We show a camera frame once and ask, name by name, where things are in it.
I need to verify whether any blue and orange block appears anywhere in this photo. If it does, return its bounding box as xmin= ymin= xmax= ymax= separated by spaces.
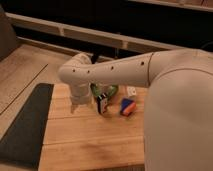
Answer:
xmin=120 ymin=98 xmax=136 ymax=116

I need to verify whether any black floor mat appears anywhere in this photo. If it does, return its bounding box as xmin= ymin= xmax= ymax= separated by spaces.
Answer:
xmin=0 ymin=83 xmax=53 ymax=169

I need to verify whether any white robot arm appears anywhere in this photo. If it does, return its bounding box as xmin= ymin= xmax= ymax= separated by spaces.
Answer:
xmin=59 ymin=48 xmax=213 ymax=171

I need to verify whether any green bowl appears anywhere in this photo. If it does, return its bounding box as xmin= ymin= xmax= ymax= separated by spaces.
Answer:
xmin=90 ymin=84 xmax=119 ymax=98

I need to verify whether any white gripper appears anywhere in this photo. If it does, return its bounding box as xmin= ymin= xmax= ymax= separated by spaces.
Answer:
xmin=69 ymin=84 xmax=92 ymax=112

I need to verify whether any white wall rail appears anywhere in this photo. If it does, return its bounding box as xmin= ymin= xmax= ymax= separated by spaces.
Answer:
xmin=6 ymin=13 xmax=182 ymax=53

